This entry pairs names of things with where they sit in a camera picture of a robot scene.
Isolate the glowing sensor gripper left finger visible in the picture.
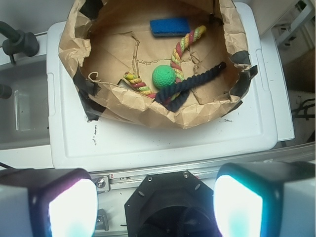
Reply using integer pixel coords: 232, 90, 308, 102
0, 168, 98, 237

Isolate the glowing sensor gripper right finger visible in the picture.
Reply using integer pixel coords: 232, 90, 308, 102
213, 161, 316, 237

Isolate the white plastic bin lid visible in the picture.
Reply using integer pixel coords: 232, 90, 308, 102
46, 2, 278, 171

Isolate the clear plastic bin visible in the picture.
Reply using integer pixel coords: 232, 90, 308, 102
0, 55, 50, 150

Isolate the green dimpled ball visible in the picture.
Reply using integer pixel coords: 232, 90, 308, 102
152, 65, 176, 89

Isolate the black clamp knob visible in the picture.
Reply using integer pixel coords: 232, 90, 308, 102
0, 21, 40, 65

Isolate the brown paper bag liner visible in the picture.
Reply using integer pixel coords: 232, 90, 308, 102
59, 0, 258, 129

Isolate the blue sponge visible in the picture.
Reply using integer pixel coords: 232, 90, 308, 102
149, 17, 191, 37

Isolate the aluminium extrusion rail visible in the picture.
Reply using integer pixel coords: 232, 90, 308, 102
90, 142, 316, 193

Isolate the black octagonal mount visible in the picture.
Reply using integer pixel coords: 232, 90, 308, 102
124, 171, 221, 237

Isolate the dark blue rope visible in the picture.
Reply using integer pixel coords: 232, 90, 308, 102
155, 61, 227, 112

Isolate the multicolour twisted rope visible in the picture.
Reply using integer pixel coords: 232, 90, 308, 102
123, 25, 206, 105

